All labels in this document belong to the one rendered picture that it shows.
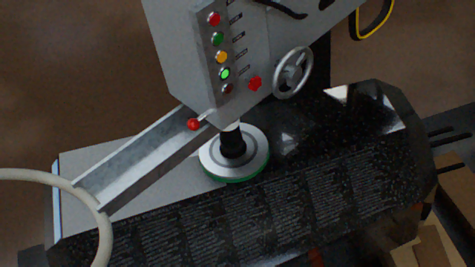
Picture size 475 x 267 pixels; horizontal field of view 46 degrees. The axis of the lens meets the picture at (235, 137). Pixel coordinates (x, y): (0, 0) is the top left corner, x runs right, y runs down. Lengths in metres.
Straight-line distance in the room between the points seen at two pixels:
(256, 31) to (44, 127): 2.14
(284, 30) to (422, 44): 2.01
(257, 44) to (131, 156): 0.44
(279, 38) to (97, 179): 0.58
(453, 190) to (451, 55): 0.98
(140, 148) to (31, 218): 1.50
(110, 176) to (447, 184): 1.60
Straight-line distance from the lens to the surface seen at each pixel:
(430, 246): 2.26
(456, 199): 2.55
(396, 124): 1.81
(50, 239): 1.81
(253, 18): 1.29
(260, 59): 1.38
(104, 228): 1.32
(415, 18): 3.54
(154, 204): 1.69
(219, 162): 1.66
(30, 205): 2.96
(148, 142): 1.49
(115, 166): 1.46
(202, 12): 1.14
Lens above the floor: 2.17
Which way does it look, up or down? 49 degrees down
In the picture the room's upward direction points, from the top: 11 degrees counter-clockwise
